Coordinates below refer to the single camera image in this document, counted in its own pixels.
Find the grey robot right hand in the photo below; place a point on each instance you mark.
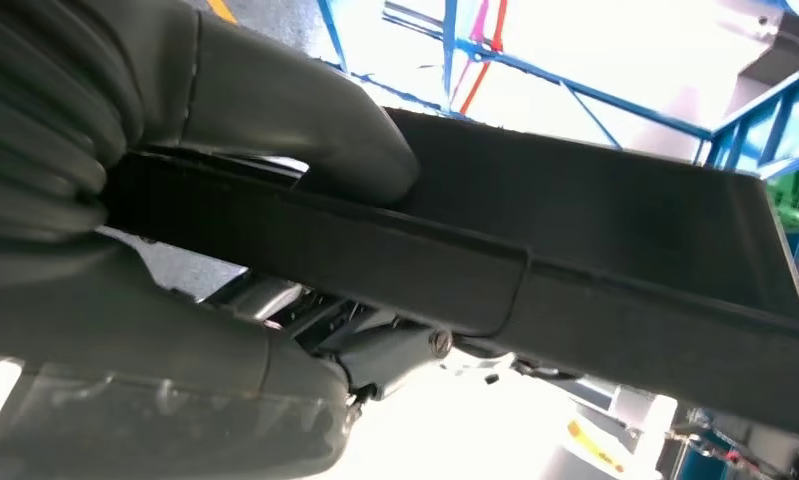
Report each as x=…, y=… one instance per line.
x=273, y=99

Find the white machine with yellow label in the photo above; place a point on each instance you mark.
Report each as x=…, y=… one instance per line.
x=644, y=417

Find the thick blue metal beam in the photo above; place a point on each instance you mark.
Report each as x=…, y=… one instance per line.
x=773, y=129

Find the green block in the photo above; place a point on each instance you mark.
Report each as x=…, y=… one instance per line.
x=790, y=199

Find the thin blue metal frame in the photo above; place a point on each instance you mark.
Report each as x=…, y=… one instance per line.
x=450, y=60

